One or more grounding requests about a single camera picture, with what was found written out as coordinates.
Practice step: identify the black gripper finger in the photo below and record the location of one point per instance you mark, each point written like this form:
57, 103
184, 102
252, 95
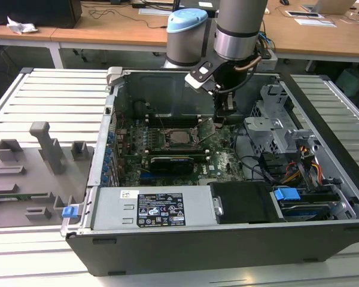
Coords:
227, 104

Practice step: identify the silver CPU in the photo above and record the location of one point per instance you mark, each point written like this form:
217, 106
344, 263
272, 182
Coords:
181, 137

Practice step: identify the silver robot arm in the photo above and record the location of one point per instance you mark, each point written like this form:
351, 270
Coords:
185, 45

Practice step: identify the black RAM slot row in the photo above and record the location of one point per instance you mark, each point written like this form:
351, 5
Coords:
179, 152
173, 121

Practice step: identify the CPU socket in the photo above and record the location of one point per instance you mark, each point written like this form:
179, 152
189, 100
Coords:
167, 140

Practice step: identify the silver metal drive cage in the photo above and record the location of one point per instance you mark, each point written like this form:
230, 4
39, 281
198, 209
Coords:
260, 131

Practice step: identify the green motherboard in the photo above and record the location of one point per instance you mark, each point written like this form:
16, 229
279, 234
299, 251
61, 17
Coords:
221, 161

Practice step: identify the black graphics card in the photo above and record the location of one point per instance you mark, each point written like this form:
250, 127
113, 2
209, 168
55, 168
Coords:
172, 164

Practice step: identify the flat grey tablet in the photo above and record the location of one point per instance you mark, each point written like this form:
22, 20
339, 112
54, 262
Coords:
303, 13

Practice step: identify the black plastic shroud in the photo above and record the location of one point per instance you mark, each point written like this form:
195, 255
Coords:
242, 203

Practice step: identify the hard disk in blue carrier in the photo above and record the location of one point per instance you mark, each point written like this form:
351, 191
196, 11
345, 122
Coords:
287, 195

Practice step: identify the silver laptop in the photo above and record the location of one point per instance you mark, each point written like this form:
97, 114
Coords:
332, 6

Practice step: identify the teal chair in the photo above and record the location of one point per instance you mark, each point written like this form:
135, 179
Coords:
353, 83

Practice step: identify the black printed label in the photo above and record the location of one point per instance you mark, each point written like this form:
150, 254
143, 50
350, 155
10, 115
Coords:
161, 209

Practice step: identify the wooden desk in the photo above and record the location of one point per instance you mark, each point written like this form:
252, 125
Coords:
107, 31

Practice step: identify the black open PC case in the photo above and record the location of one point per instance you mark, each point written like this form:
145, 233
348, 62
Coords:
197, 251

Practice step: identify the grey power supply unit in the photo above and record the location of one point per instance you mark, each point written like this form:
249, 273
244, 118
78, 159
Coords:
113, 209

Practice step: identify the blue plastic latch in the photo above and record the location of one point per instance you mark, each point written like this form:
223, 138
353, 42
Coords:
69, 212

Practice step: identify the black computer tower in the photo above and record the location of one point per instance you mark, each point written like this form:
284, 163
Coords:
33, 12

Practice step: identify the crumpled white paper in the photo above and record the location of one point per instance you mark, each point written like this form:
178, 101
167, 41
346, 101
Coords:
21, 27

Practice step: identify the grey parts rack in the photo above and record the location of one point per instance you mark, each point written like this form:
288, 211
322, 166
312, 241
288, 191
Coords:
24, 179

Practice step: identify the green RAM stick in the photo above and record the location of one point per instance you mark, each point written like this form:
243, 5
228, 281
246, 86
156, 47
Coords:
18, 196

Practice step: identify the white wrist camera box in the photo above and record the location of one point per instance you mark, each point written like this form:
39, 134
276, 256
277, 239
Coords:
202, 73

